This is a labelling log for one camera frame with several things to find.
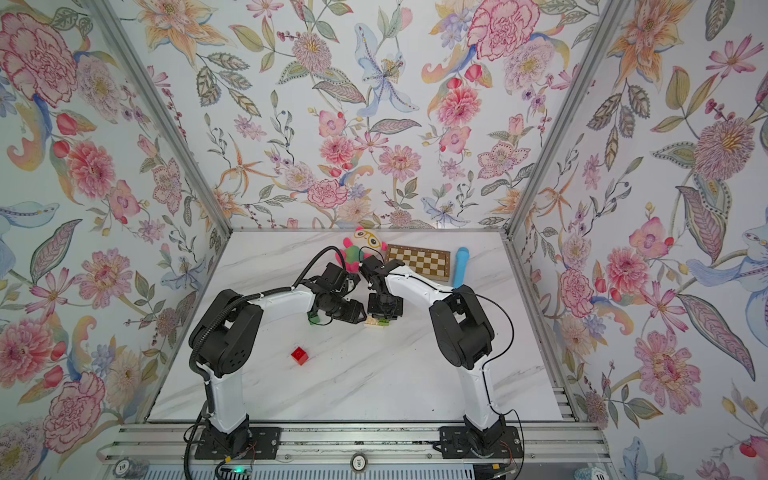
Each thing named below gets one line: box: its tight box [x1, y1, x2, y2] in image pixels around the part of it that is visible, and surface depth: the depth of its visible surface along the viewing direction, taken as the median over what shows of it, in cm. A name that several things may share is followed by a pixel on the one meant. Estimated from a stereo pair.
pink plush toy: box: [335, 226, 388, 274], surface depth 112 cm
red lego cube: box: [291, 346, 309, 366], surface depth 88 cm
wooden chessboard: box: [385, 244, 451, 282], surface depth 112 cm
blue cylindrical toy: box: [454, 247, 470, 289], surface depth 111 cm
